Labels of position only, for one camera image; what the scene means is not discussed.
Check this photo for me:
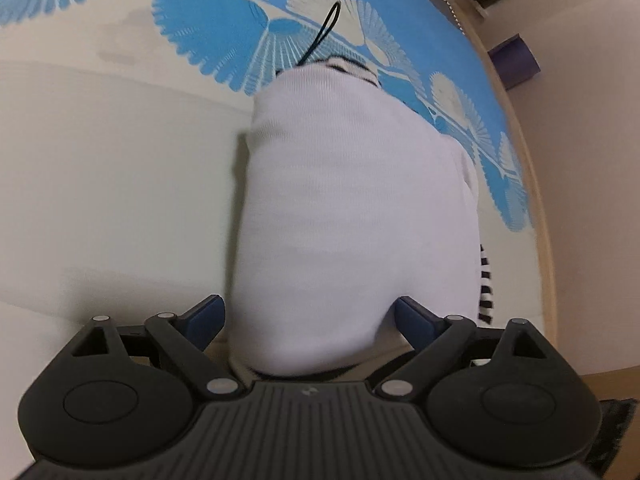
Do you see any wooden bed frame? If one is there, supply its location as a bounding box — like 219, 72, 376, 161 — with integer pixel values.
462, 25, 598, 378

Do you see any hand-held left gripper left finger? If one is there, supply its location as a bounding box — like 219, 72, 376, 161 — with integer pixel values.
71, 294, 247, 402

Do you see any blue white printed blanket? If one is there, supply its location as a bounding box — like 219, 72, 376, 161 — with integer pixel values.
0, 0, 532, 401

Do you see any white garment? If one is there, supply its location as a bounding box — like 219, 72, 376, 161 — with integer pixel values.
227, 55, 496, 378

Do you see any black cord loop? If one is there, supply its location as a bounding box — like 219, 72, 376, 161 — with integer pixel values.
296, 2, 342, 68

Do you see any dark cloth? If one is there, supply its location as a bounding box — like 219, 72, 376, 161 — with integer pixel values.
585, 399, 637, 476

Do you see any purple box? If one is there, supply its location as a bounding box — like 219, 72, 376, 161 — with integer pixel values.
487, 34, 542, 91

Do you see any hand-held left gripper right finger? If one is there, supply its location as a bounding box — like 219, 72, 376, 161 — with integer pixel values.
374, 296, 557, 402

